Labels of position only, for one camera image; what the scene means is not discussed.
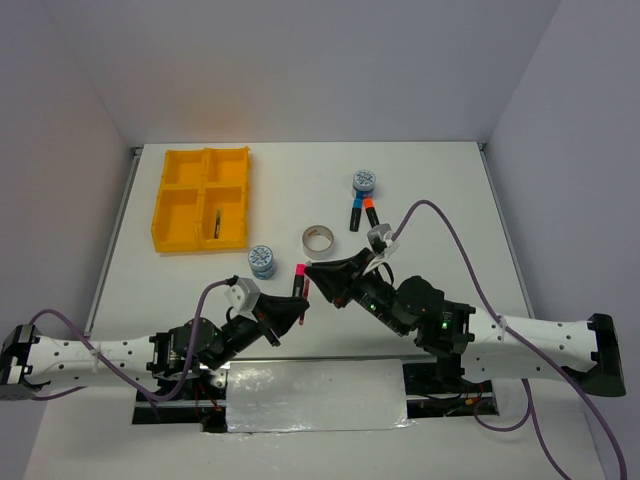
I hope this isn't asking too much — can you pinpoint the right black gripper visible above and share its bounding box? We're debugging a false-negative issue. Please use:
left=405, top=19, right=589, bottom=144
left=303, top=246, right=408, bottom=335

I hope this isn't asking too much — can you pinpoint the metal base rail plate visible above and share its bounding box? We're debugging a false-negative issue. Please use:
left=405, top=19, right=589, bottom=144
left=132, top=359, right=498, bottom=434

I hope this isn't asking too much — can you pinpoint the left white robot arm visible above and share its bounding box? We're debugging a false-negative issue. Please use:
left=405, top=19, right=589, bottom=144
left=1, top=278, right=309, bottom=402

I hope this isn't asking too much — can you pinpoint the yellow four-compartment plastic bin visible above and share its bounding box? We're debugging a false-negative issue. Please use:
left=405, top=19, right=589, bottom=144
left=151, top=146, right=251, bottom=254

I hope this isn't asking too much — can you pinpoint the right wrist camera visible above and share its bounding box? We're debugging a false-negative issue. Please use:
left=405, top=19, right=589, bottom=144
left=364, top=223, right=399, bottom=274

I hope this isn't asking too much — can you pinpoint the blue highlighter marker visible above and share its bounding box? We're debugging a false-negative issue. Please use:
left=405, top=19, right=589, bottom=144
left=349, top=197, right=363, bottom=232

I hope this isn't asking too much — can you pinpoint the clear tape roll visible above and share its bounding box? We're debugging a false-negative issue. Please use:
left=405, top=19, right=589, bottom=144
left=301, top=225, right=335, bottom=261

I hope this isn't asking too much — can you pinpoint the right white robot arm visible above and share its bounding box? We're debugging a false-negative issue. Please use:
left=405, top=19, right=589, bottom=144
left=305, top=249, right=626, bottom=397

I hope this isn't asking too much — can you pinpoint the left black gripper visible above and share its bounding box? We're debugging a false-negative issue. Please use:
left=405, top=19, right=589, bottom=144
left=207, top=291, right=309, bottom=370

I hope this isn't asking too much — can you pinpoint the orange highlighter marker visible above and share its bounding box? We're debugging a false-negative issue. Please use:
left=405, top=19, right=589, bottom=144
left=363, top=197, right=380, bottom=228

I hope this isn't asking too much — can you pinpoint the pink highlighter marker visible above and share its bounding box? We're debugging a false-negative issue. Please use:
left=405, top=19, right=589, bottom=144
left=292, top=263, right=306, bottom=297

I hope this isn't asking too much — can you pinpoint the blue-lidded round jar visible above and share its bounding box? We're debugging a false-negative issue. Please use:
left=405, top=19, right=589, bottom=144
left=247, top=245, right=276, bottom=280
left=352, top=169, right=377, bottom=199

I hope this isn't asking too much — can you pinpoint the blue pen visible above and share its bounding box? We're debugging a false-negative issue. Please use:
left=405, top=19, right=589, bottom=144
left=213, top=208, right=222, bottom=239

